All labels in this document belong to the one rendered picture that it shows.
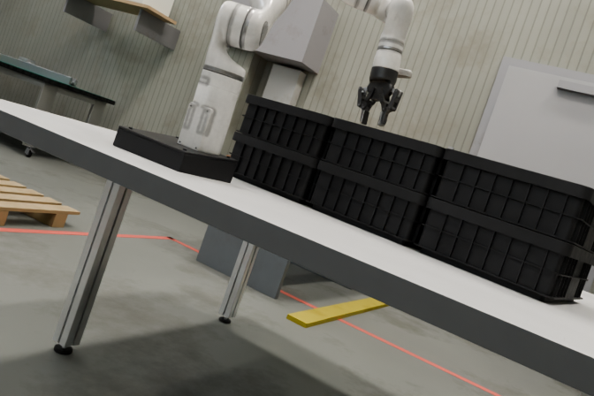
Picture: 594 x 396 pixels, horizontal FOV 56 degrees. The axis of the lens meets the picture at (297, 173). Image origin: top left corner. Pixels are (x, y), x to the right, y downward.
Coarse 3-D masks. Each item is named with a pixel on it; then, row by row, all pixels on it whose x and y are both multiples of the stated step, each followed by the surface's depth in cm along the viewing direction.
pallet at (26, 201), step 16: (0, 176) 352; (0, 192) 313; (16, 192) 323; (32, 192) 338; (0, 208) 279; (16, 208) 288; (32, 208) 299; (48, 208) 311; (64, 208) 325; (0, 224) 282; (48, 224) 315; (64, 224) 321
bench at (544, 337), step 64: (0, 128) 110; (64, 128) 119; (128, 192) 174; (192, 192) 88; (256, 192) 129; (320, 256) 77; (384, 256) 88; (64, 320) 172; (448, 320) 69; (512, 320) 68; (576, 320) 94; (576, 384) 62
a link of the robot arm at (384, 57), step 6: (378, 54) 153; (384, 54) 152; (390, 54) 152; (396, 54) 153; (378, 60) 153; (384, 60) 152; (390, 60) 152; (396, 60) 153; (372, 66) 155; (384, 66) 152; (390, 66) 152; (396, 66) 153; (402, 72) 157; (408, 72) 156; (402, 78) 160; (408, 78) 158
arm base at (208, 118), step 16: (208, 80) 120; (224, 80) 120; (208, 96) 120; (224, 96) 120; (192, 112) 121; (208, 112) 119; (224, 112) 121; (192, 128) 121; (208, 128) 120; (224, 128) 123; (192, 144) 121; (208, 144) 121
